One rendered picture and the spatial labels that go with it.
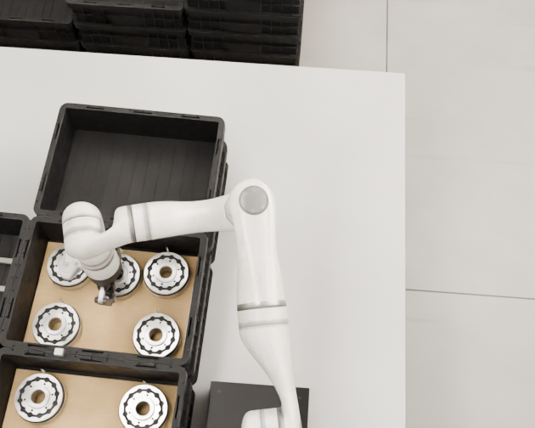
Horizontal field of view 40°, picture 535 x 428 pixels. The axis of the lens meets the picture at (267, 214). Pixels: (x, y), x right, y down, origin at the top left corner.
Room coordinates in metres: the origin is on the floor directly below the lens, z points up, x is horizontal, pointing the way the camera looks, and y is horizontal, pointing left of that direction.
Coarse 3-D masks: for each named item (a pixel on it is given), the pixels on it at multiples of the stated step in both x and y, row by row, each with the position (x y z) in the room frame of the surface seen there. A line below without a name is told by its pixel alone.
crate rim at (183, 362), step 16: (32, 224) 0.65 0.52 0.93; (112, 224) 0.65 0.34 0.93; (16, 272) 0.53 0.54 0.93; (16, 288) 0.50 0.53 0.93; (192, 304) 0.47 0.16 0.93; (192, 320) 0.43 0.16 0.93; (0, 336) 0.39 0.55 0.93; (192, 336) 0.40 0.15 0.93; (80, 352) 0.36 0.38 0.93; (96, 352) 0.36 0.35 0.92; (112, 352) 0.36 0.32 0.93
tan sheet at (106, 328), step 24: (144, 264) 0.59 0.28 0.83; (192, 264) 0.59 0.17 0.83; (48, 288) 0.53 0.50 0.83; (96, 288) 0.53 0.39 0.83; (144, 288) 0.53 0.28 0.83; (192, 288) 0.54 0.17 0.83; (96, 312) 0.48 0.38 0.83; (120, 312) 0.48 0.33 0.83; (144, 312) 0.48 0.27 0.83; (168, 312) 0.48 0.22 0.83; (96, 336) 0.42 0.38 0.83; (120, 336) 0.42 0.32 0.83
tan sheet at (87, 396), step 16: (16, 384) 0.31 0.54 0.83; (64, 384) 0.31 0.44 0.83; (80, 384) 0.31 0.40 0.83; (96, 384) 0.32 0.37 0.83; (112, 384) 0.32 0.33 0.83; (128, 384) 0.32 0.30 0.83; (80, 400) 0.28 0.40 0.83; (96, 400) 0.28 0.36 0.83; (112, 400) 0.28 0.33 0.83; (16, 416) 0.25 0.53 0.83; (64, 416) 0.25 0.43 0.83; (80, 416) 0.25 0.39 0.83; (96, 416) 0.25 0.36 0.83; (112, 416) 0.25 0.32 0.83
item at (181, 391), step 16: (0, 352) 0.36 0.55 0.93; (16, 352) 0.36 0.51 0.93; (32, 352) 0.36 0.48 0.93; (48, 352) 0.36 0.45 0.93; (128, 368) 0.33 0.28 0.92; (144, 368) 0.33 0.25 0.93; (160, 368) 0.33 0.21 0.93; (176, 368) 0.33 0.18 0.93; (176, 400) 0.27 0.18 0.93; (176, 416) 0.24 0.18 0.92
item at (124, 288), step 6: (126, 258) 0.59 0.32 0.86; (132, 258) 0.59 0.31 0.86; (126, 264) 0.58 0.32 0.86; (132, 264) 0.58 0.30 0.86; (132, 270) 0.57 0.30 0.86; (138, 270) 0.57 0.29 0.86; (132, 276) 0.55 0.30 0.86; (138, 276) 0.55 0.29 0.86; (126, 282) 0.54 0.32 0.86; (132, 282) 0.54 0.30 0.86; (120, 288) 0.52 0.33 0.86; (126, 288) 0.52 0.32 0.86; (132, 288) 0.52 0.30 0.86; (120, 294) 0.51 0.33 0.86
